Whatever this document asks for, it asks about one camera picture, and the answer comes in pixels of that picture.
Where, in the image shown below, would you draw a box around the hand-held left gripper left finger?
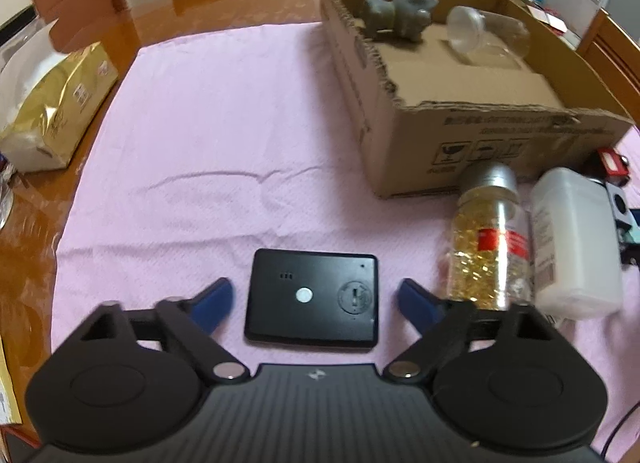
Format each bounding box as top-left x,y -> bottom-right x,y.
75,277 -> 251,385

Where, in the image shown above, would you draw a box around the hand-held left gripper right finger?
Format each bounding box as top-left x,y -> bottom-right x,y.
384,278 -> 557,386

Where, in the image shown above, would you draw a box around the black electronic device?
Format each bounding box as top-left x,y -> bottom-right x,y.
244,248 -> 379,349

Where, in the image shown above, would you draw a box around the gold flake bottle silver cap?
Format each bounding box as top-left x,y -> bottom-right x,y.
446,162 -> 532,311

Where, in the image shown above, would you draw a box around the cardboard box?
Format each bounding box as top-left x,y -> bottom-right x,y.
319,0 -> 636,200
505,0 -> 583,39

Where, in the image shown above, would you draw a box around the white plastic container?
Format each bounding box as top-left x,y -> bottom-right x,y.
529,167 -> 624,320

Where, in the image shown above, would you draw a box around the black cube toy red wheels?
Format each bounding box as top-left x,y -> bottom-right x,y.
605,180 -> 632,231

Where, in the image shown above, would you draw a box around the red toy train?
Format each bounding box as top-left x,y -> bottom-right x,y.
595,147 -> 633,189

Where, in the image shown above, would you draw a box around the pink cloth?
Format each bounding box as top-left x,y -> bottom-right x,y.
54,20 -> 640,444

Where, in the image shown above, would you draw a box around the small yellow white box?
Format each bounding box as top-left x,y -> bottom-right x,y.
0,338 -> 23,426

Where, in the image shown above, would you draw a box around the gold tissue pack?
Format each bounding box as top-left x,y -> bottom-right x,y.
0,42 -> 119,173

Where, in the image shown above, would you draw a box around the clear plastic jar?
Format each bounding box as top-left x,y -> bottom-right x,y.
446,6 -> 531,64

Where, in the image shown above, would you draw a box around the grey cat figurine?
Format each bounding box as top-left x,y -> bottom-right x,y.
362,0 -> 440,44

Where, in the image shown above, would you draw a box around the cardboard box on floor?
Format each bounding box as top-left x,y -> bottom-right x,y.
505,0 -> 583,39

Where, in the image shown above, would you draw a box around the black cable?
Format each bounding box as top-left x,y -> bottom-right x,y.
599,413 -> 640,460

